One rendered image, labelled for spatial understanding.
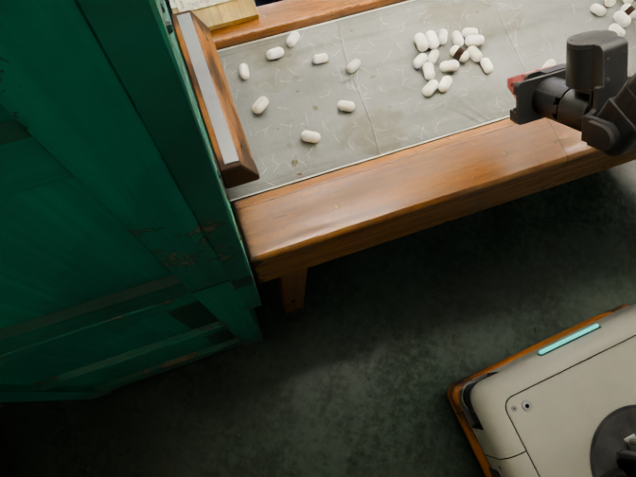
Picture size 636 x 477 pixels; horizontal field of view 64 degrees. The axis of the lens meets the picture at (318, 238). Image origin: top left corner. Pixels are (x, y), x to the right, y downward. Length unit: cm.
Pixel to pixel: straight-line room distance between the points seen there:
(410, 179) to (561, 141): 29
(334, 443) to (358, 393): 16
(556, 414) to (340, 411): 58
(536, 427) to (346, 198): 80
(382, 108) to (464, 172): 19
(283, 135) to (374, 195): 20
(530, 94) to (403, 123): 24
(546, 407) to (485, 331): 35
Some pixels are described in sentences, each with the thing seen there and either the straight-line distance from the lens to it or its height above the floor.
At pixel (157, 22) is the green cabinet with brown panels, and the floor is 136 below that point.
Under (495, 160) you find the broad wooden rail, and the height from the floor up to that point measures 76.
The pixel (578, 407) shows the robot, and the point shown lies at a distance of 145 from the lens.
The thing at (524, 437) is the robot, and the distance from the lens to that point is 139.
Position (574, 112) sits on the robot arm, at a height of 97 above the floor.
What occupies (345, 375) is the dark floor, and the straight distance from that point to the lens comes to 156.
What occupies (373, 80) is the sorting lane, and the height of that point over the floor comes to 74.
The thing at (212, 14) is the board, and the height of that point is 78.
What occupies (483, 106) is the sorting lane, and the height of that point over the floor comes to 74.
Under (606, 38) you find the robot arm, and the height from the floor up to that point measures 105.
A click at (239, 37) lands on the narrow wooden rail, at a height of 76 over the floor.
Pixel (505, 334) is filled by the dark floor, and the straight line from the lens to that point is 169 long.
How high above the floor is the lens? 155
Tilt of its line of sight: 73 degrees down
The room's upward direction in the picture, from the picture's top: 9 degrees clockwise
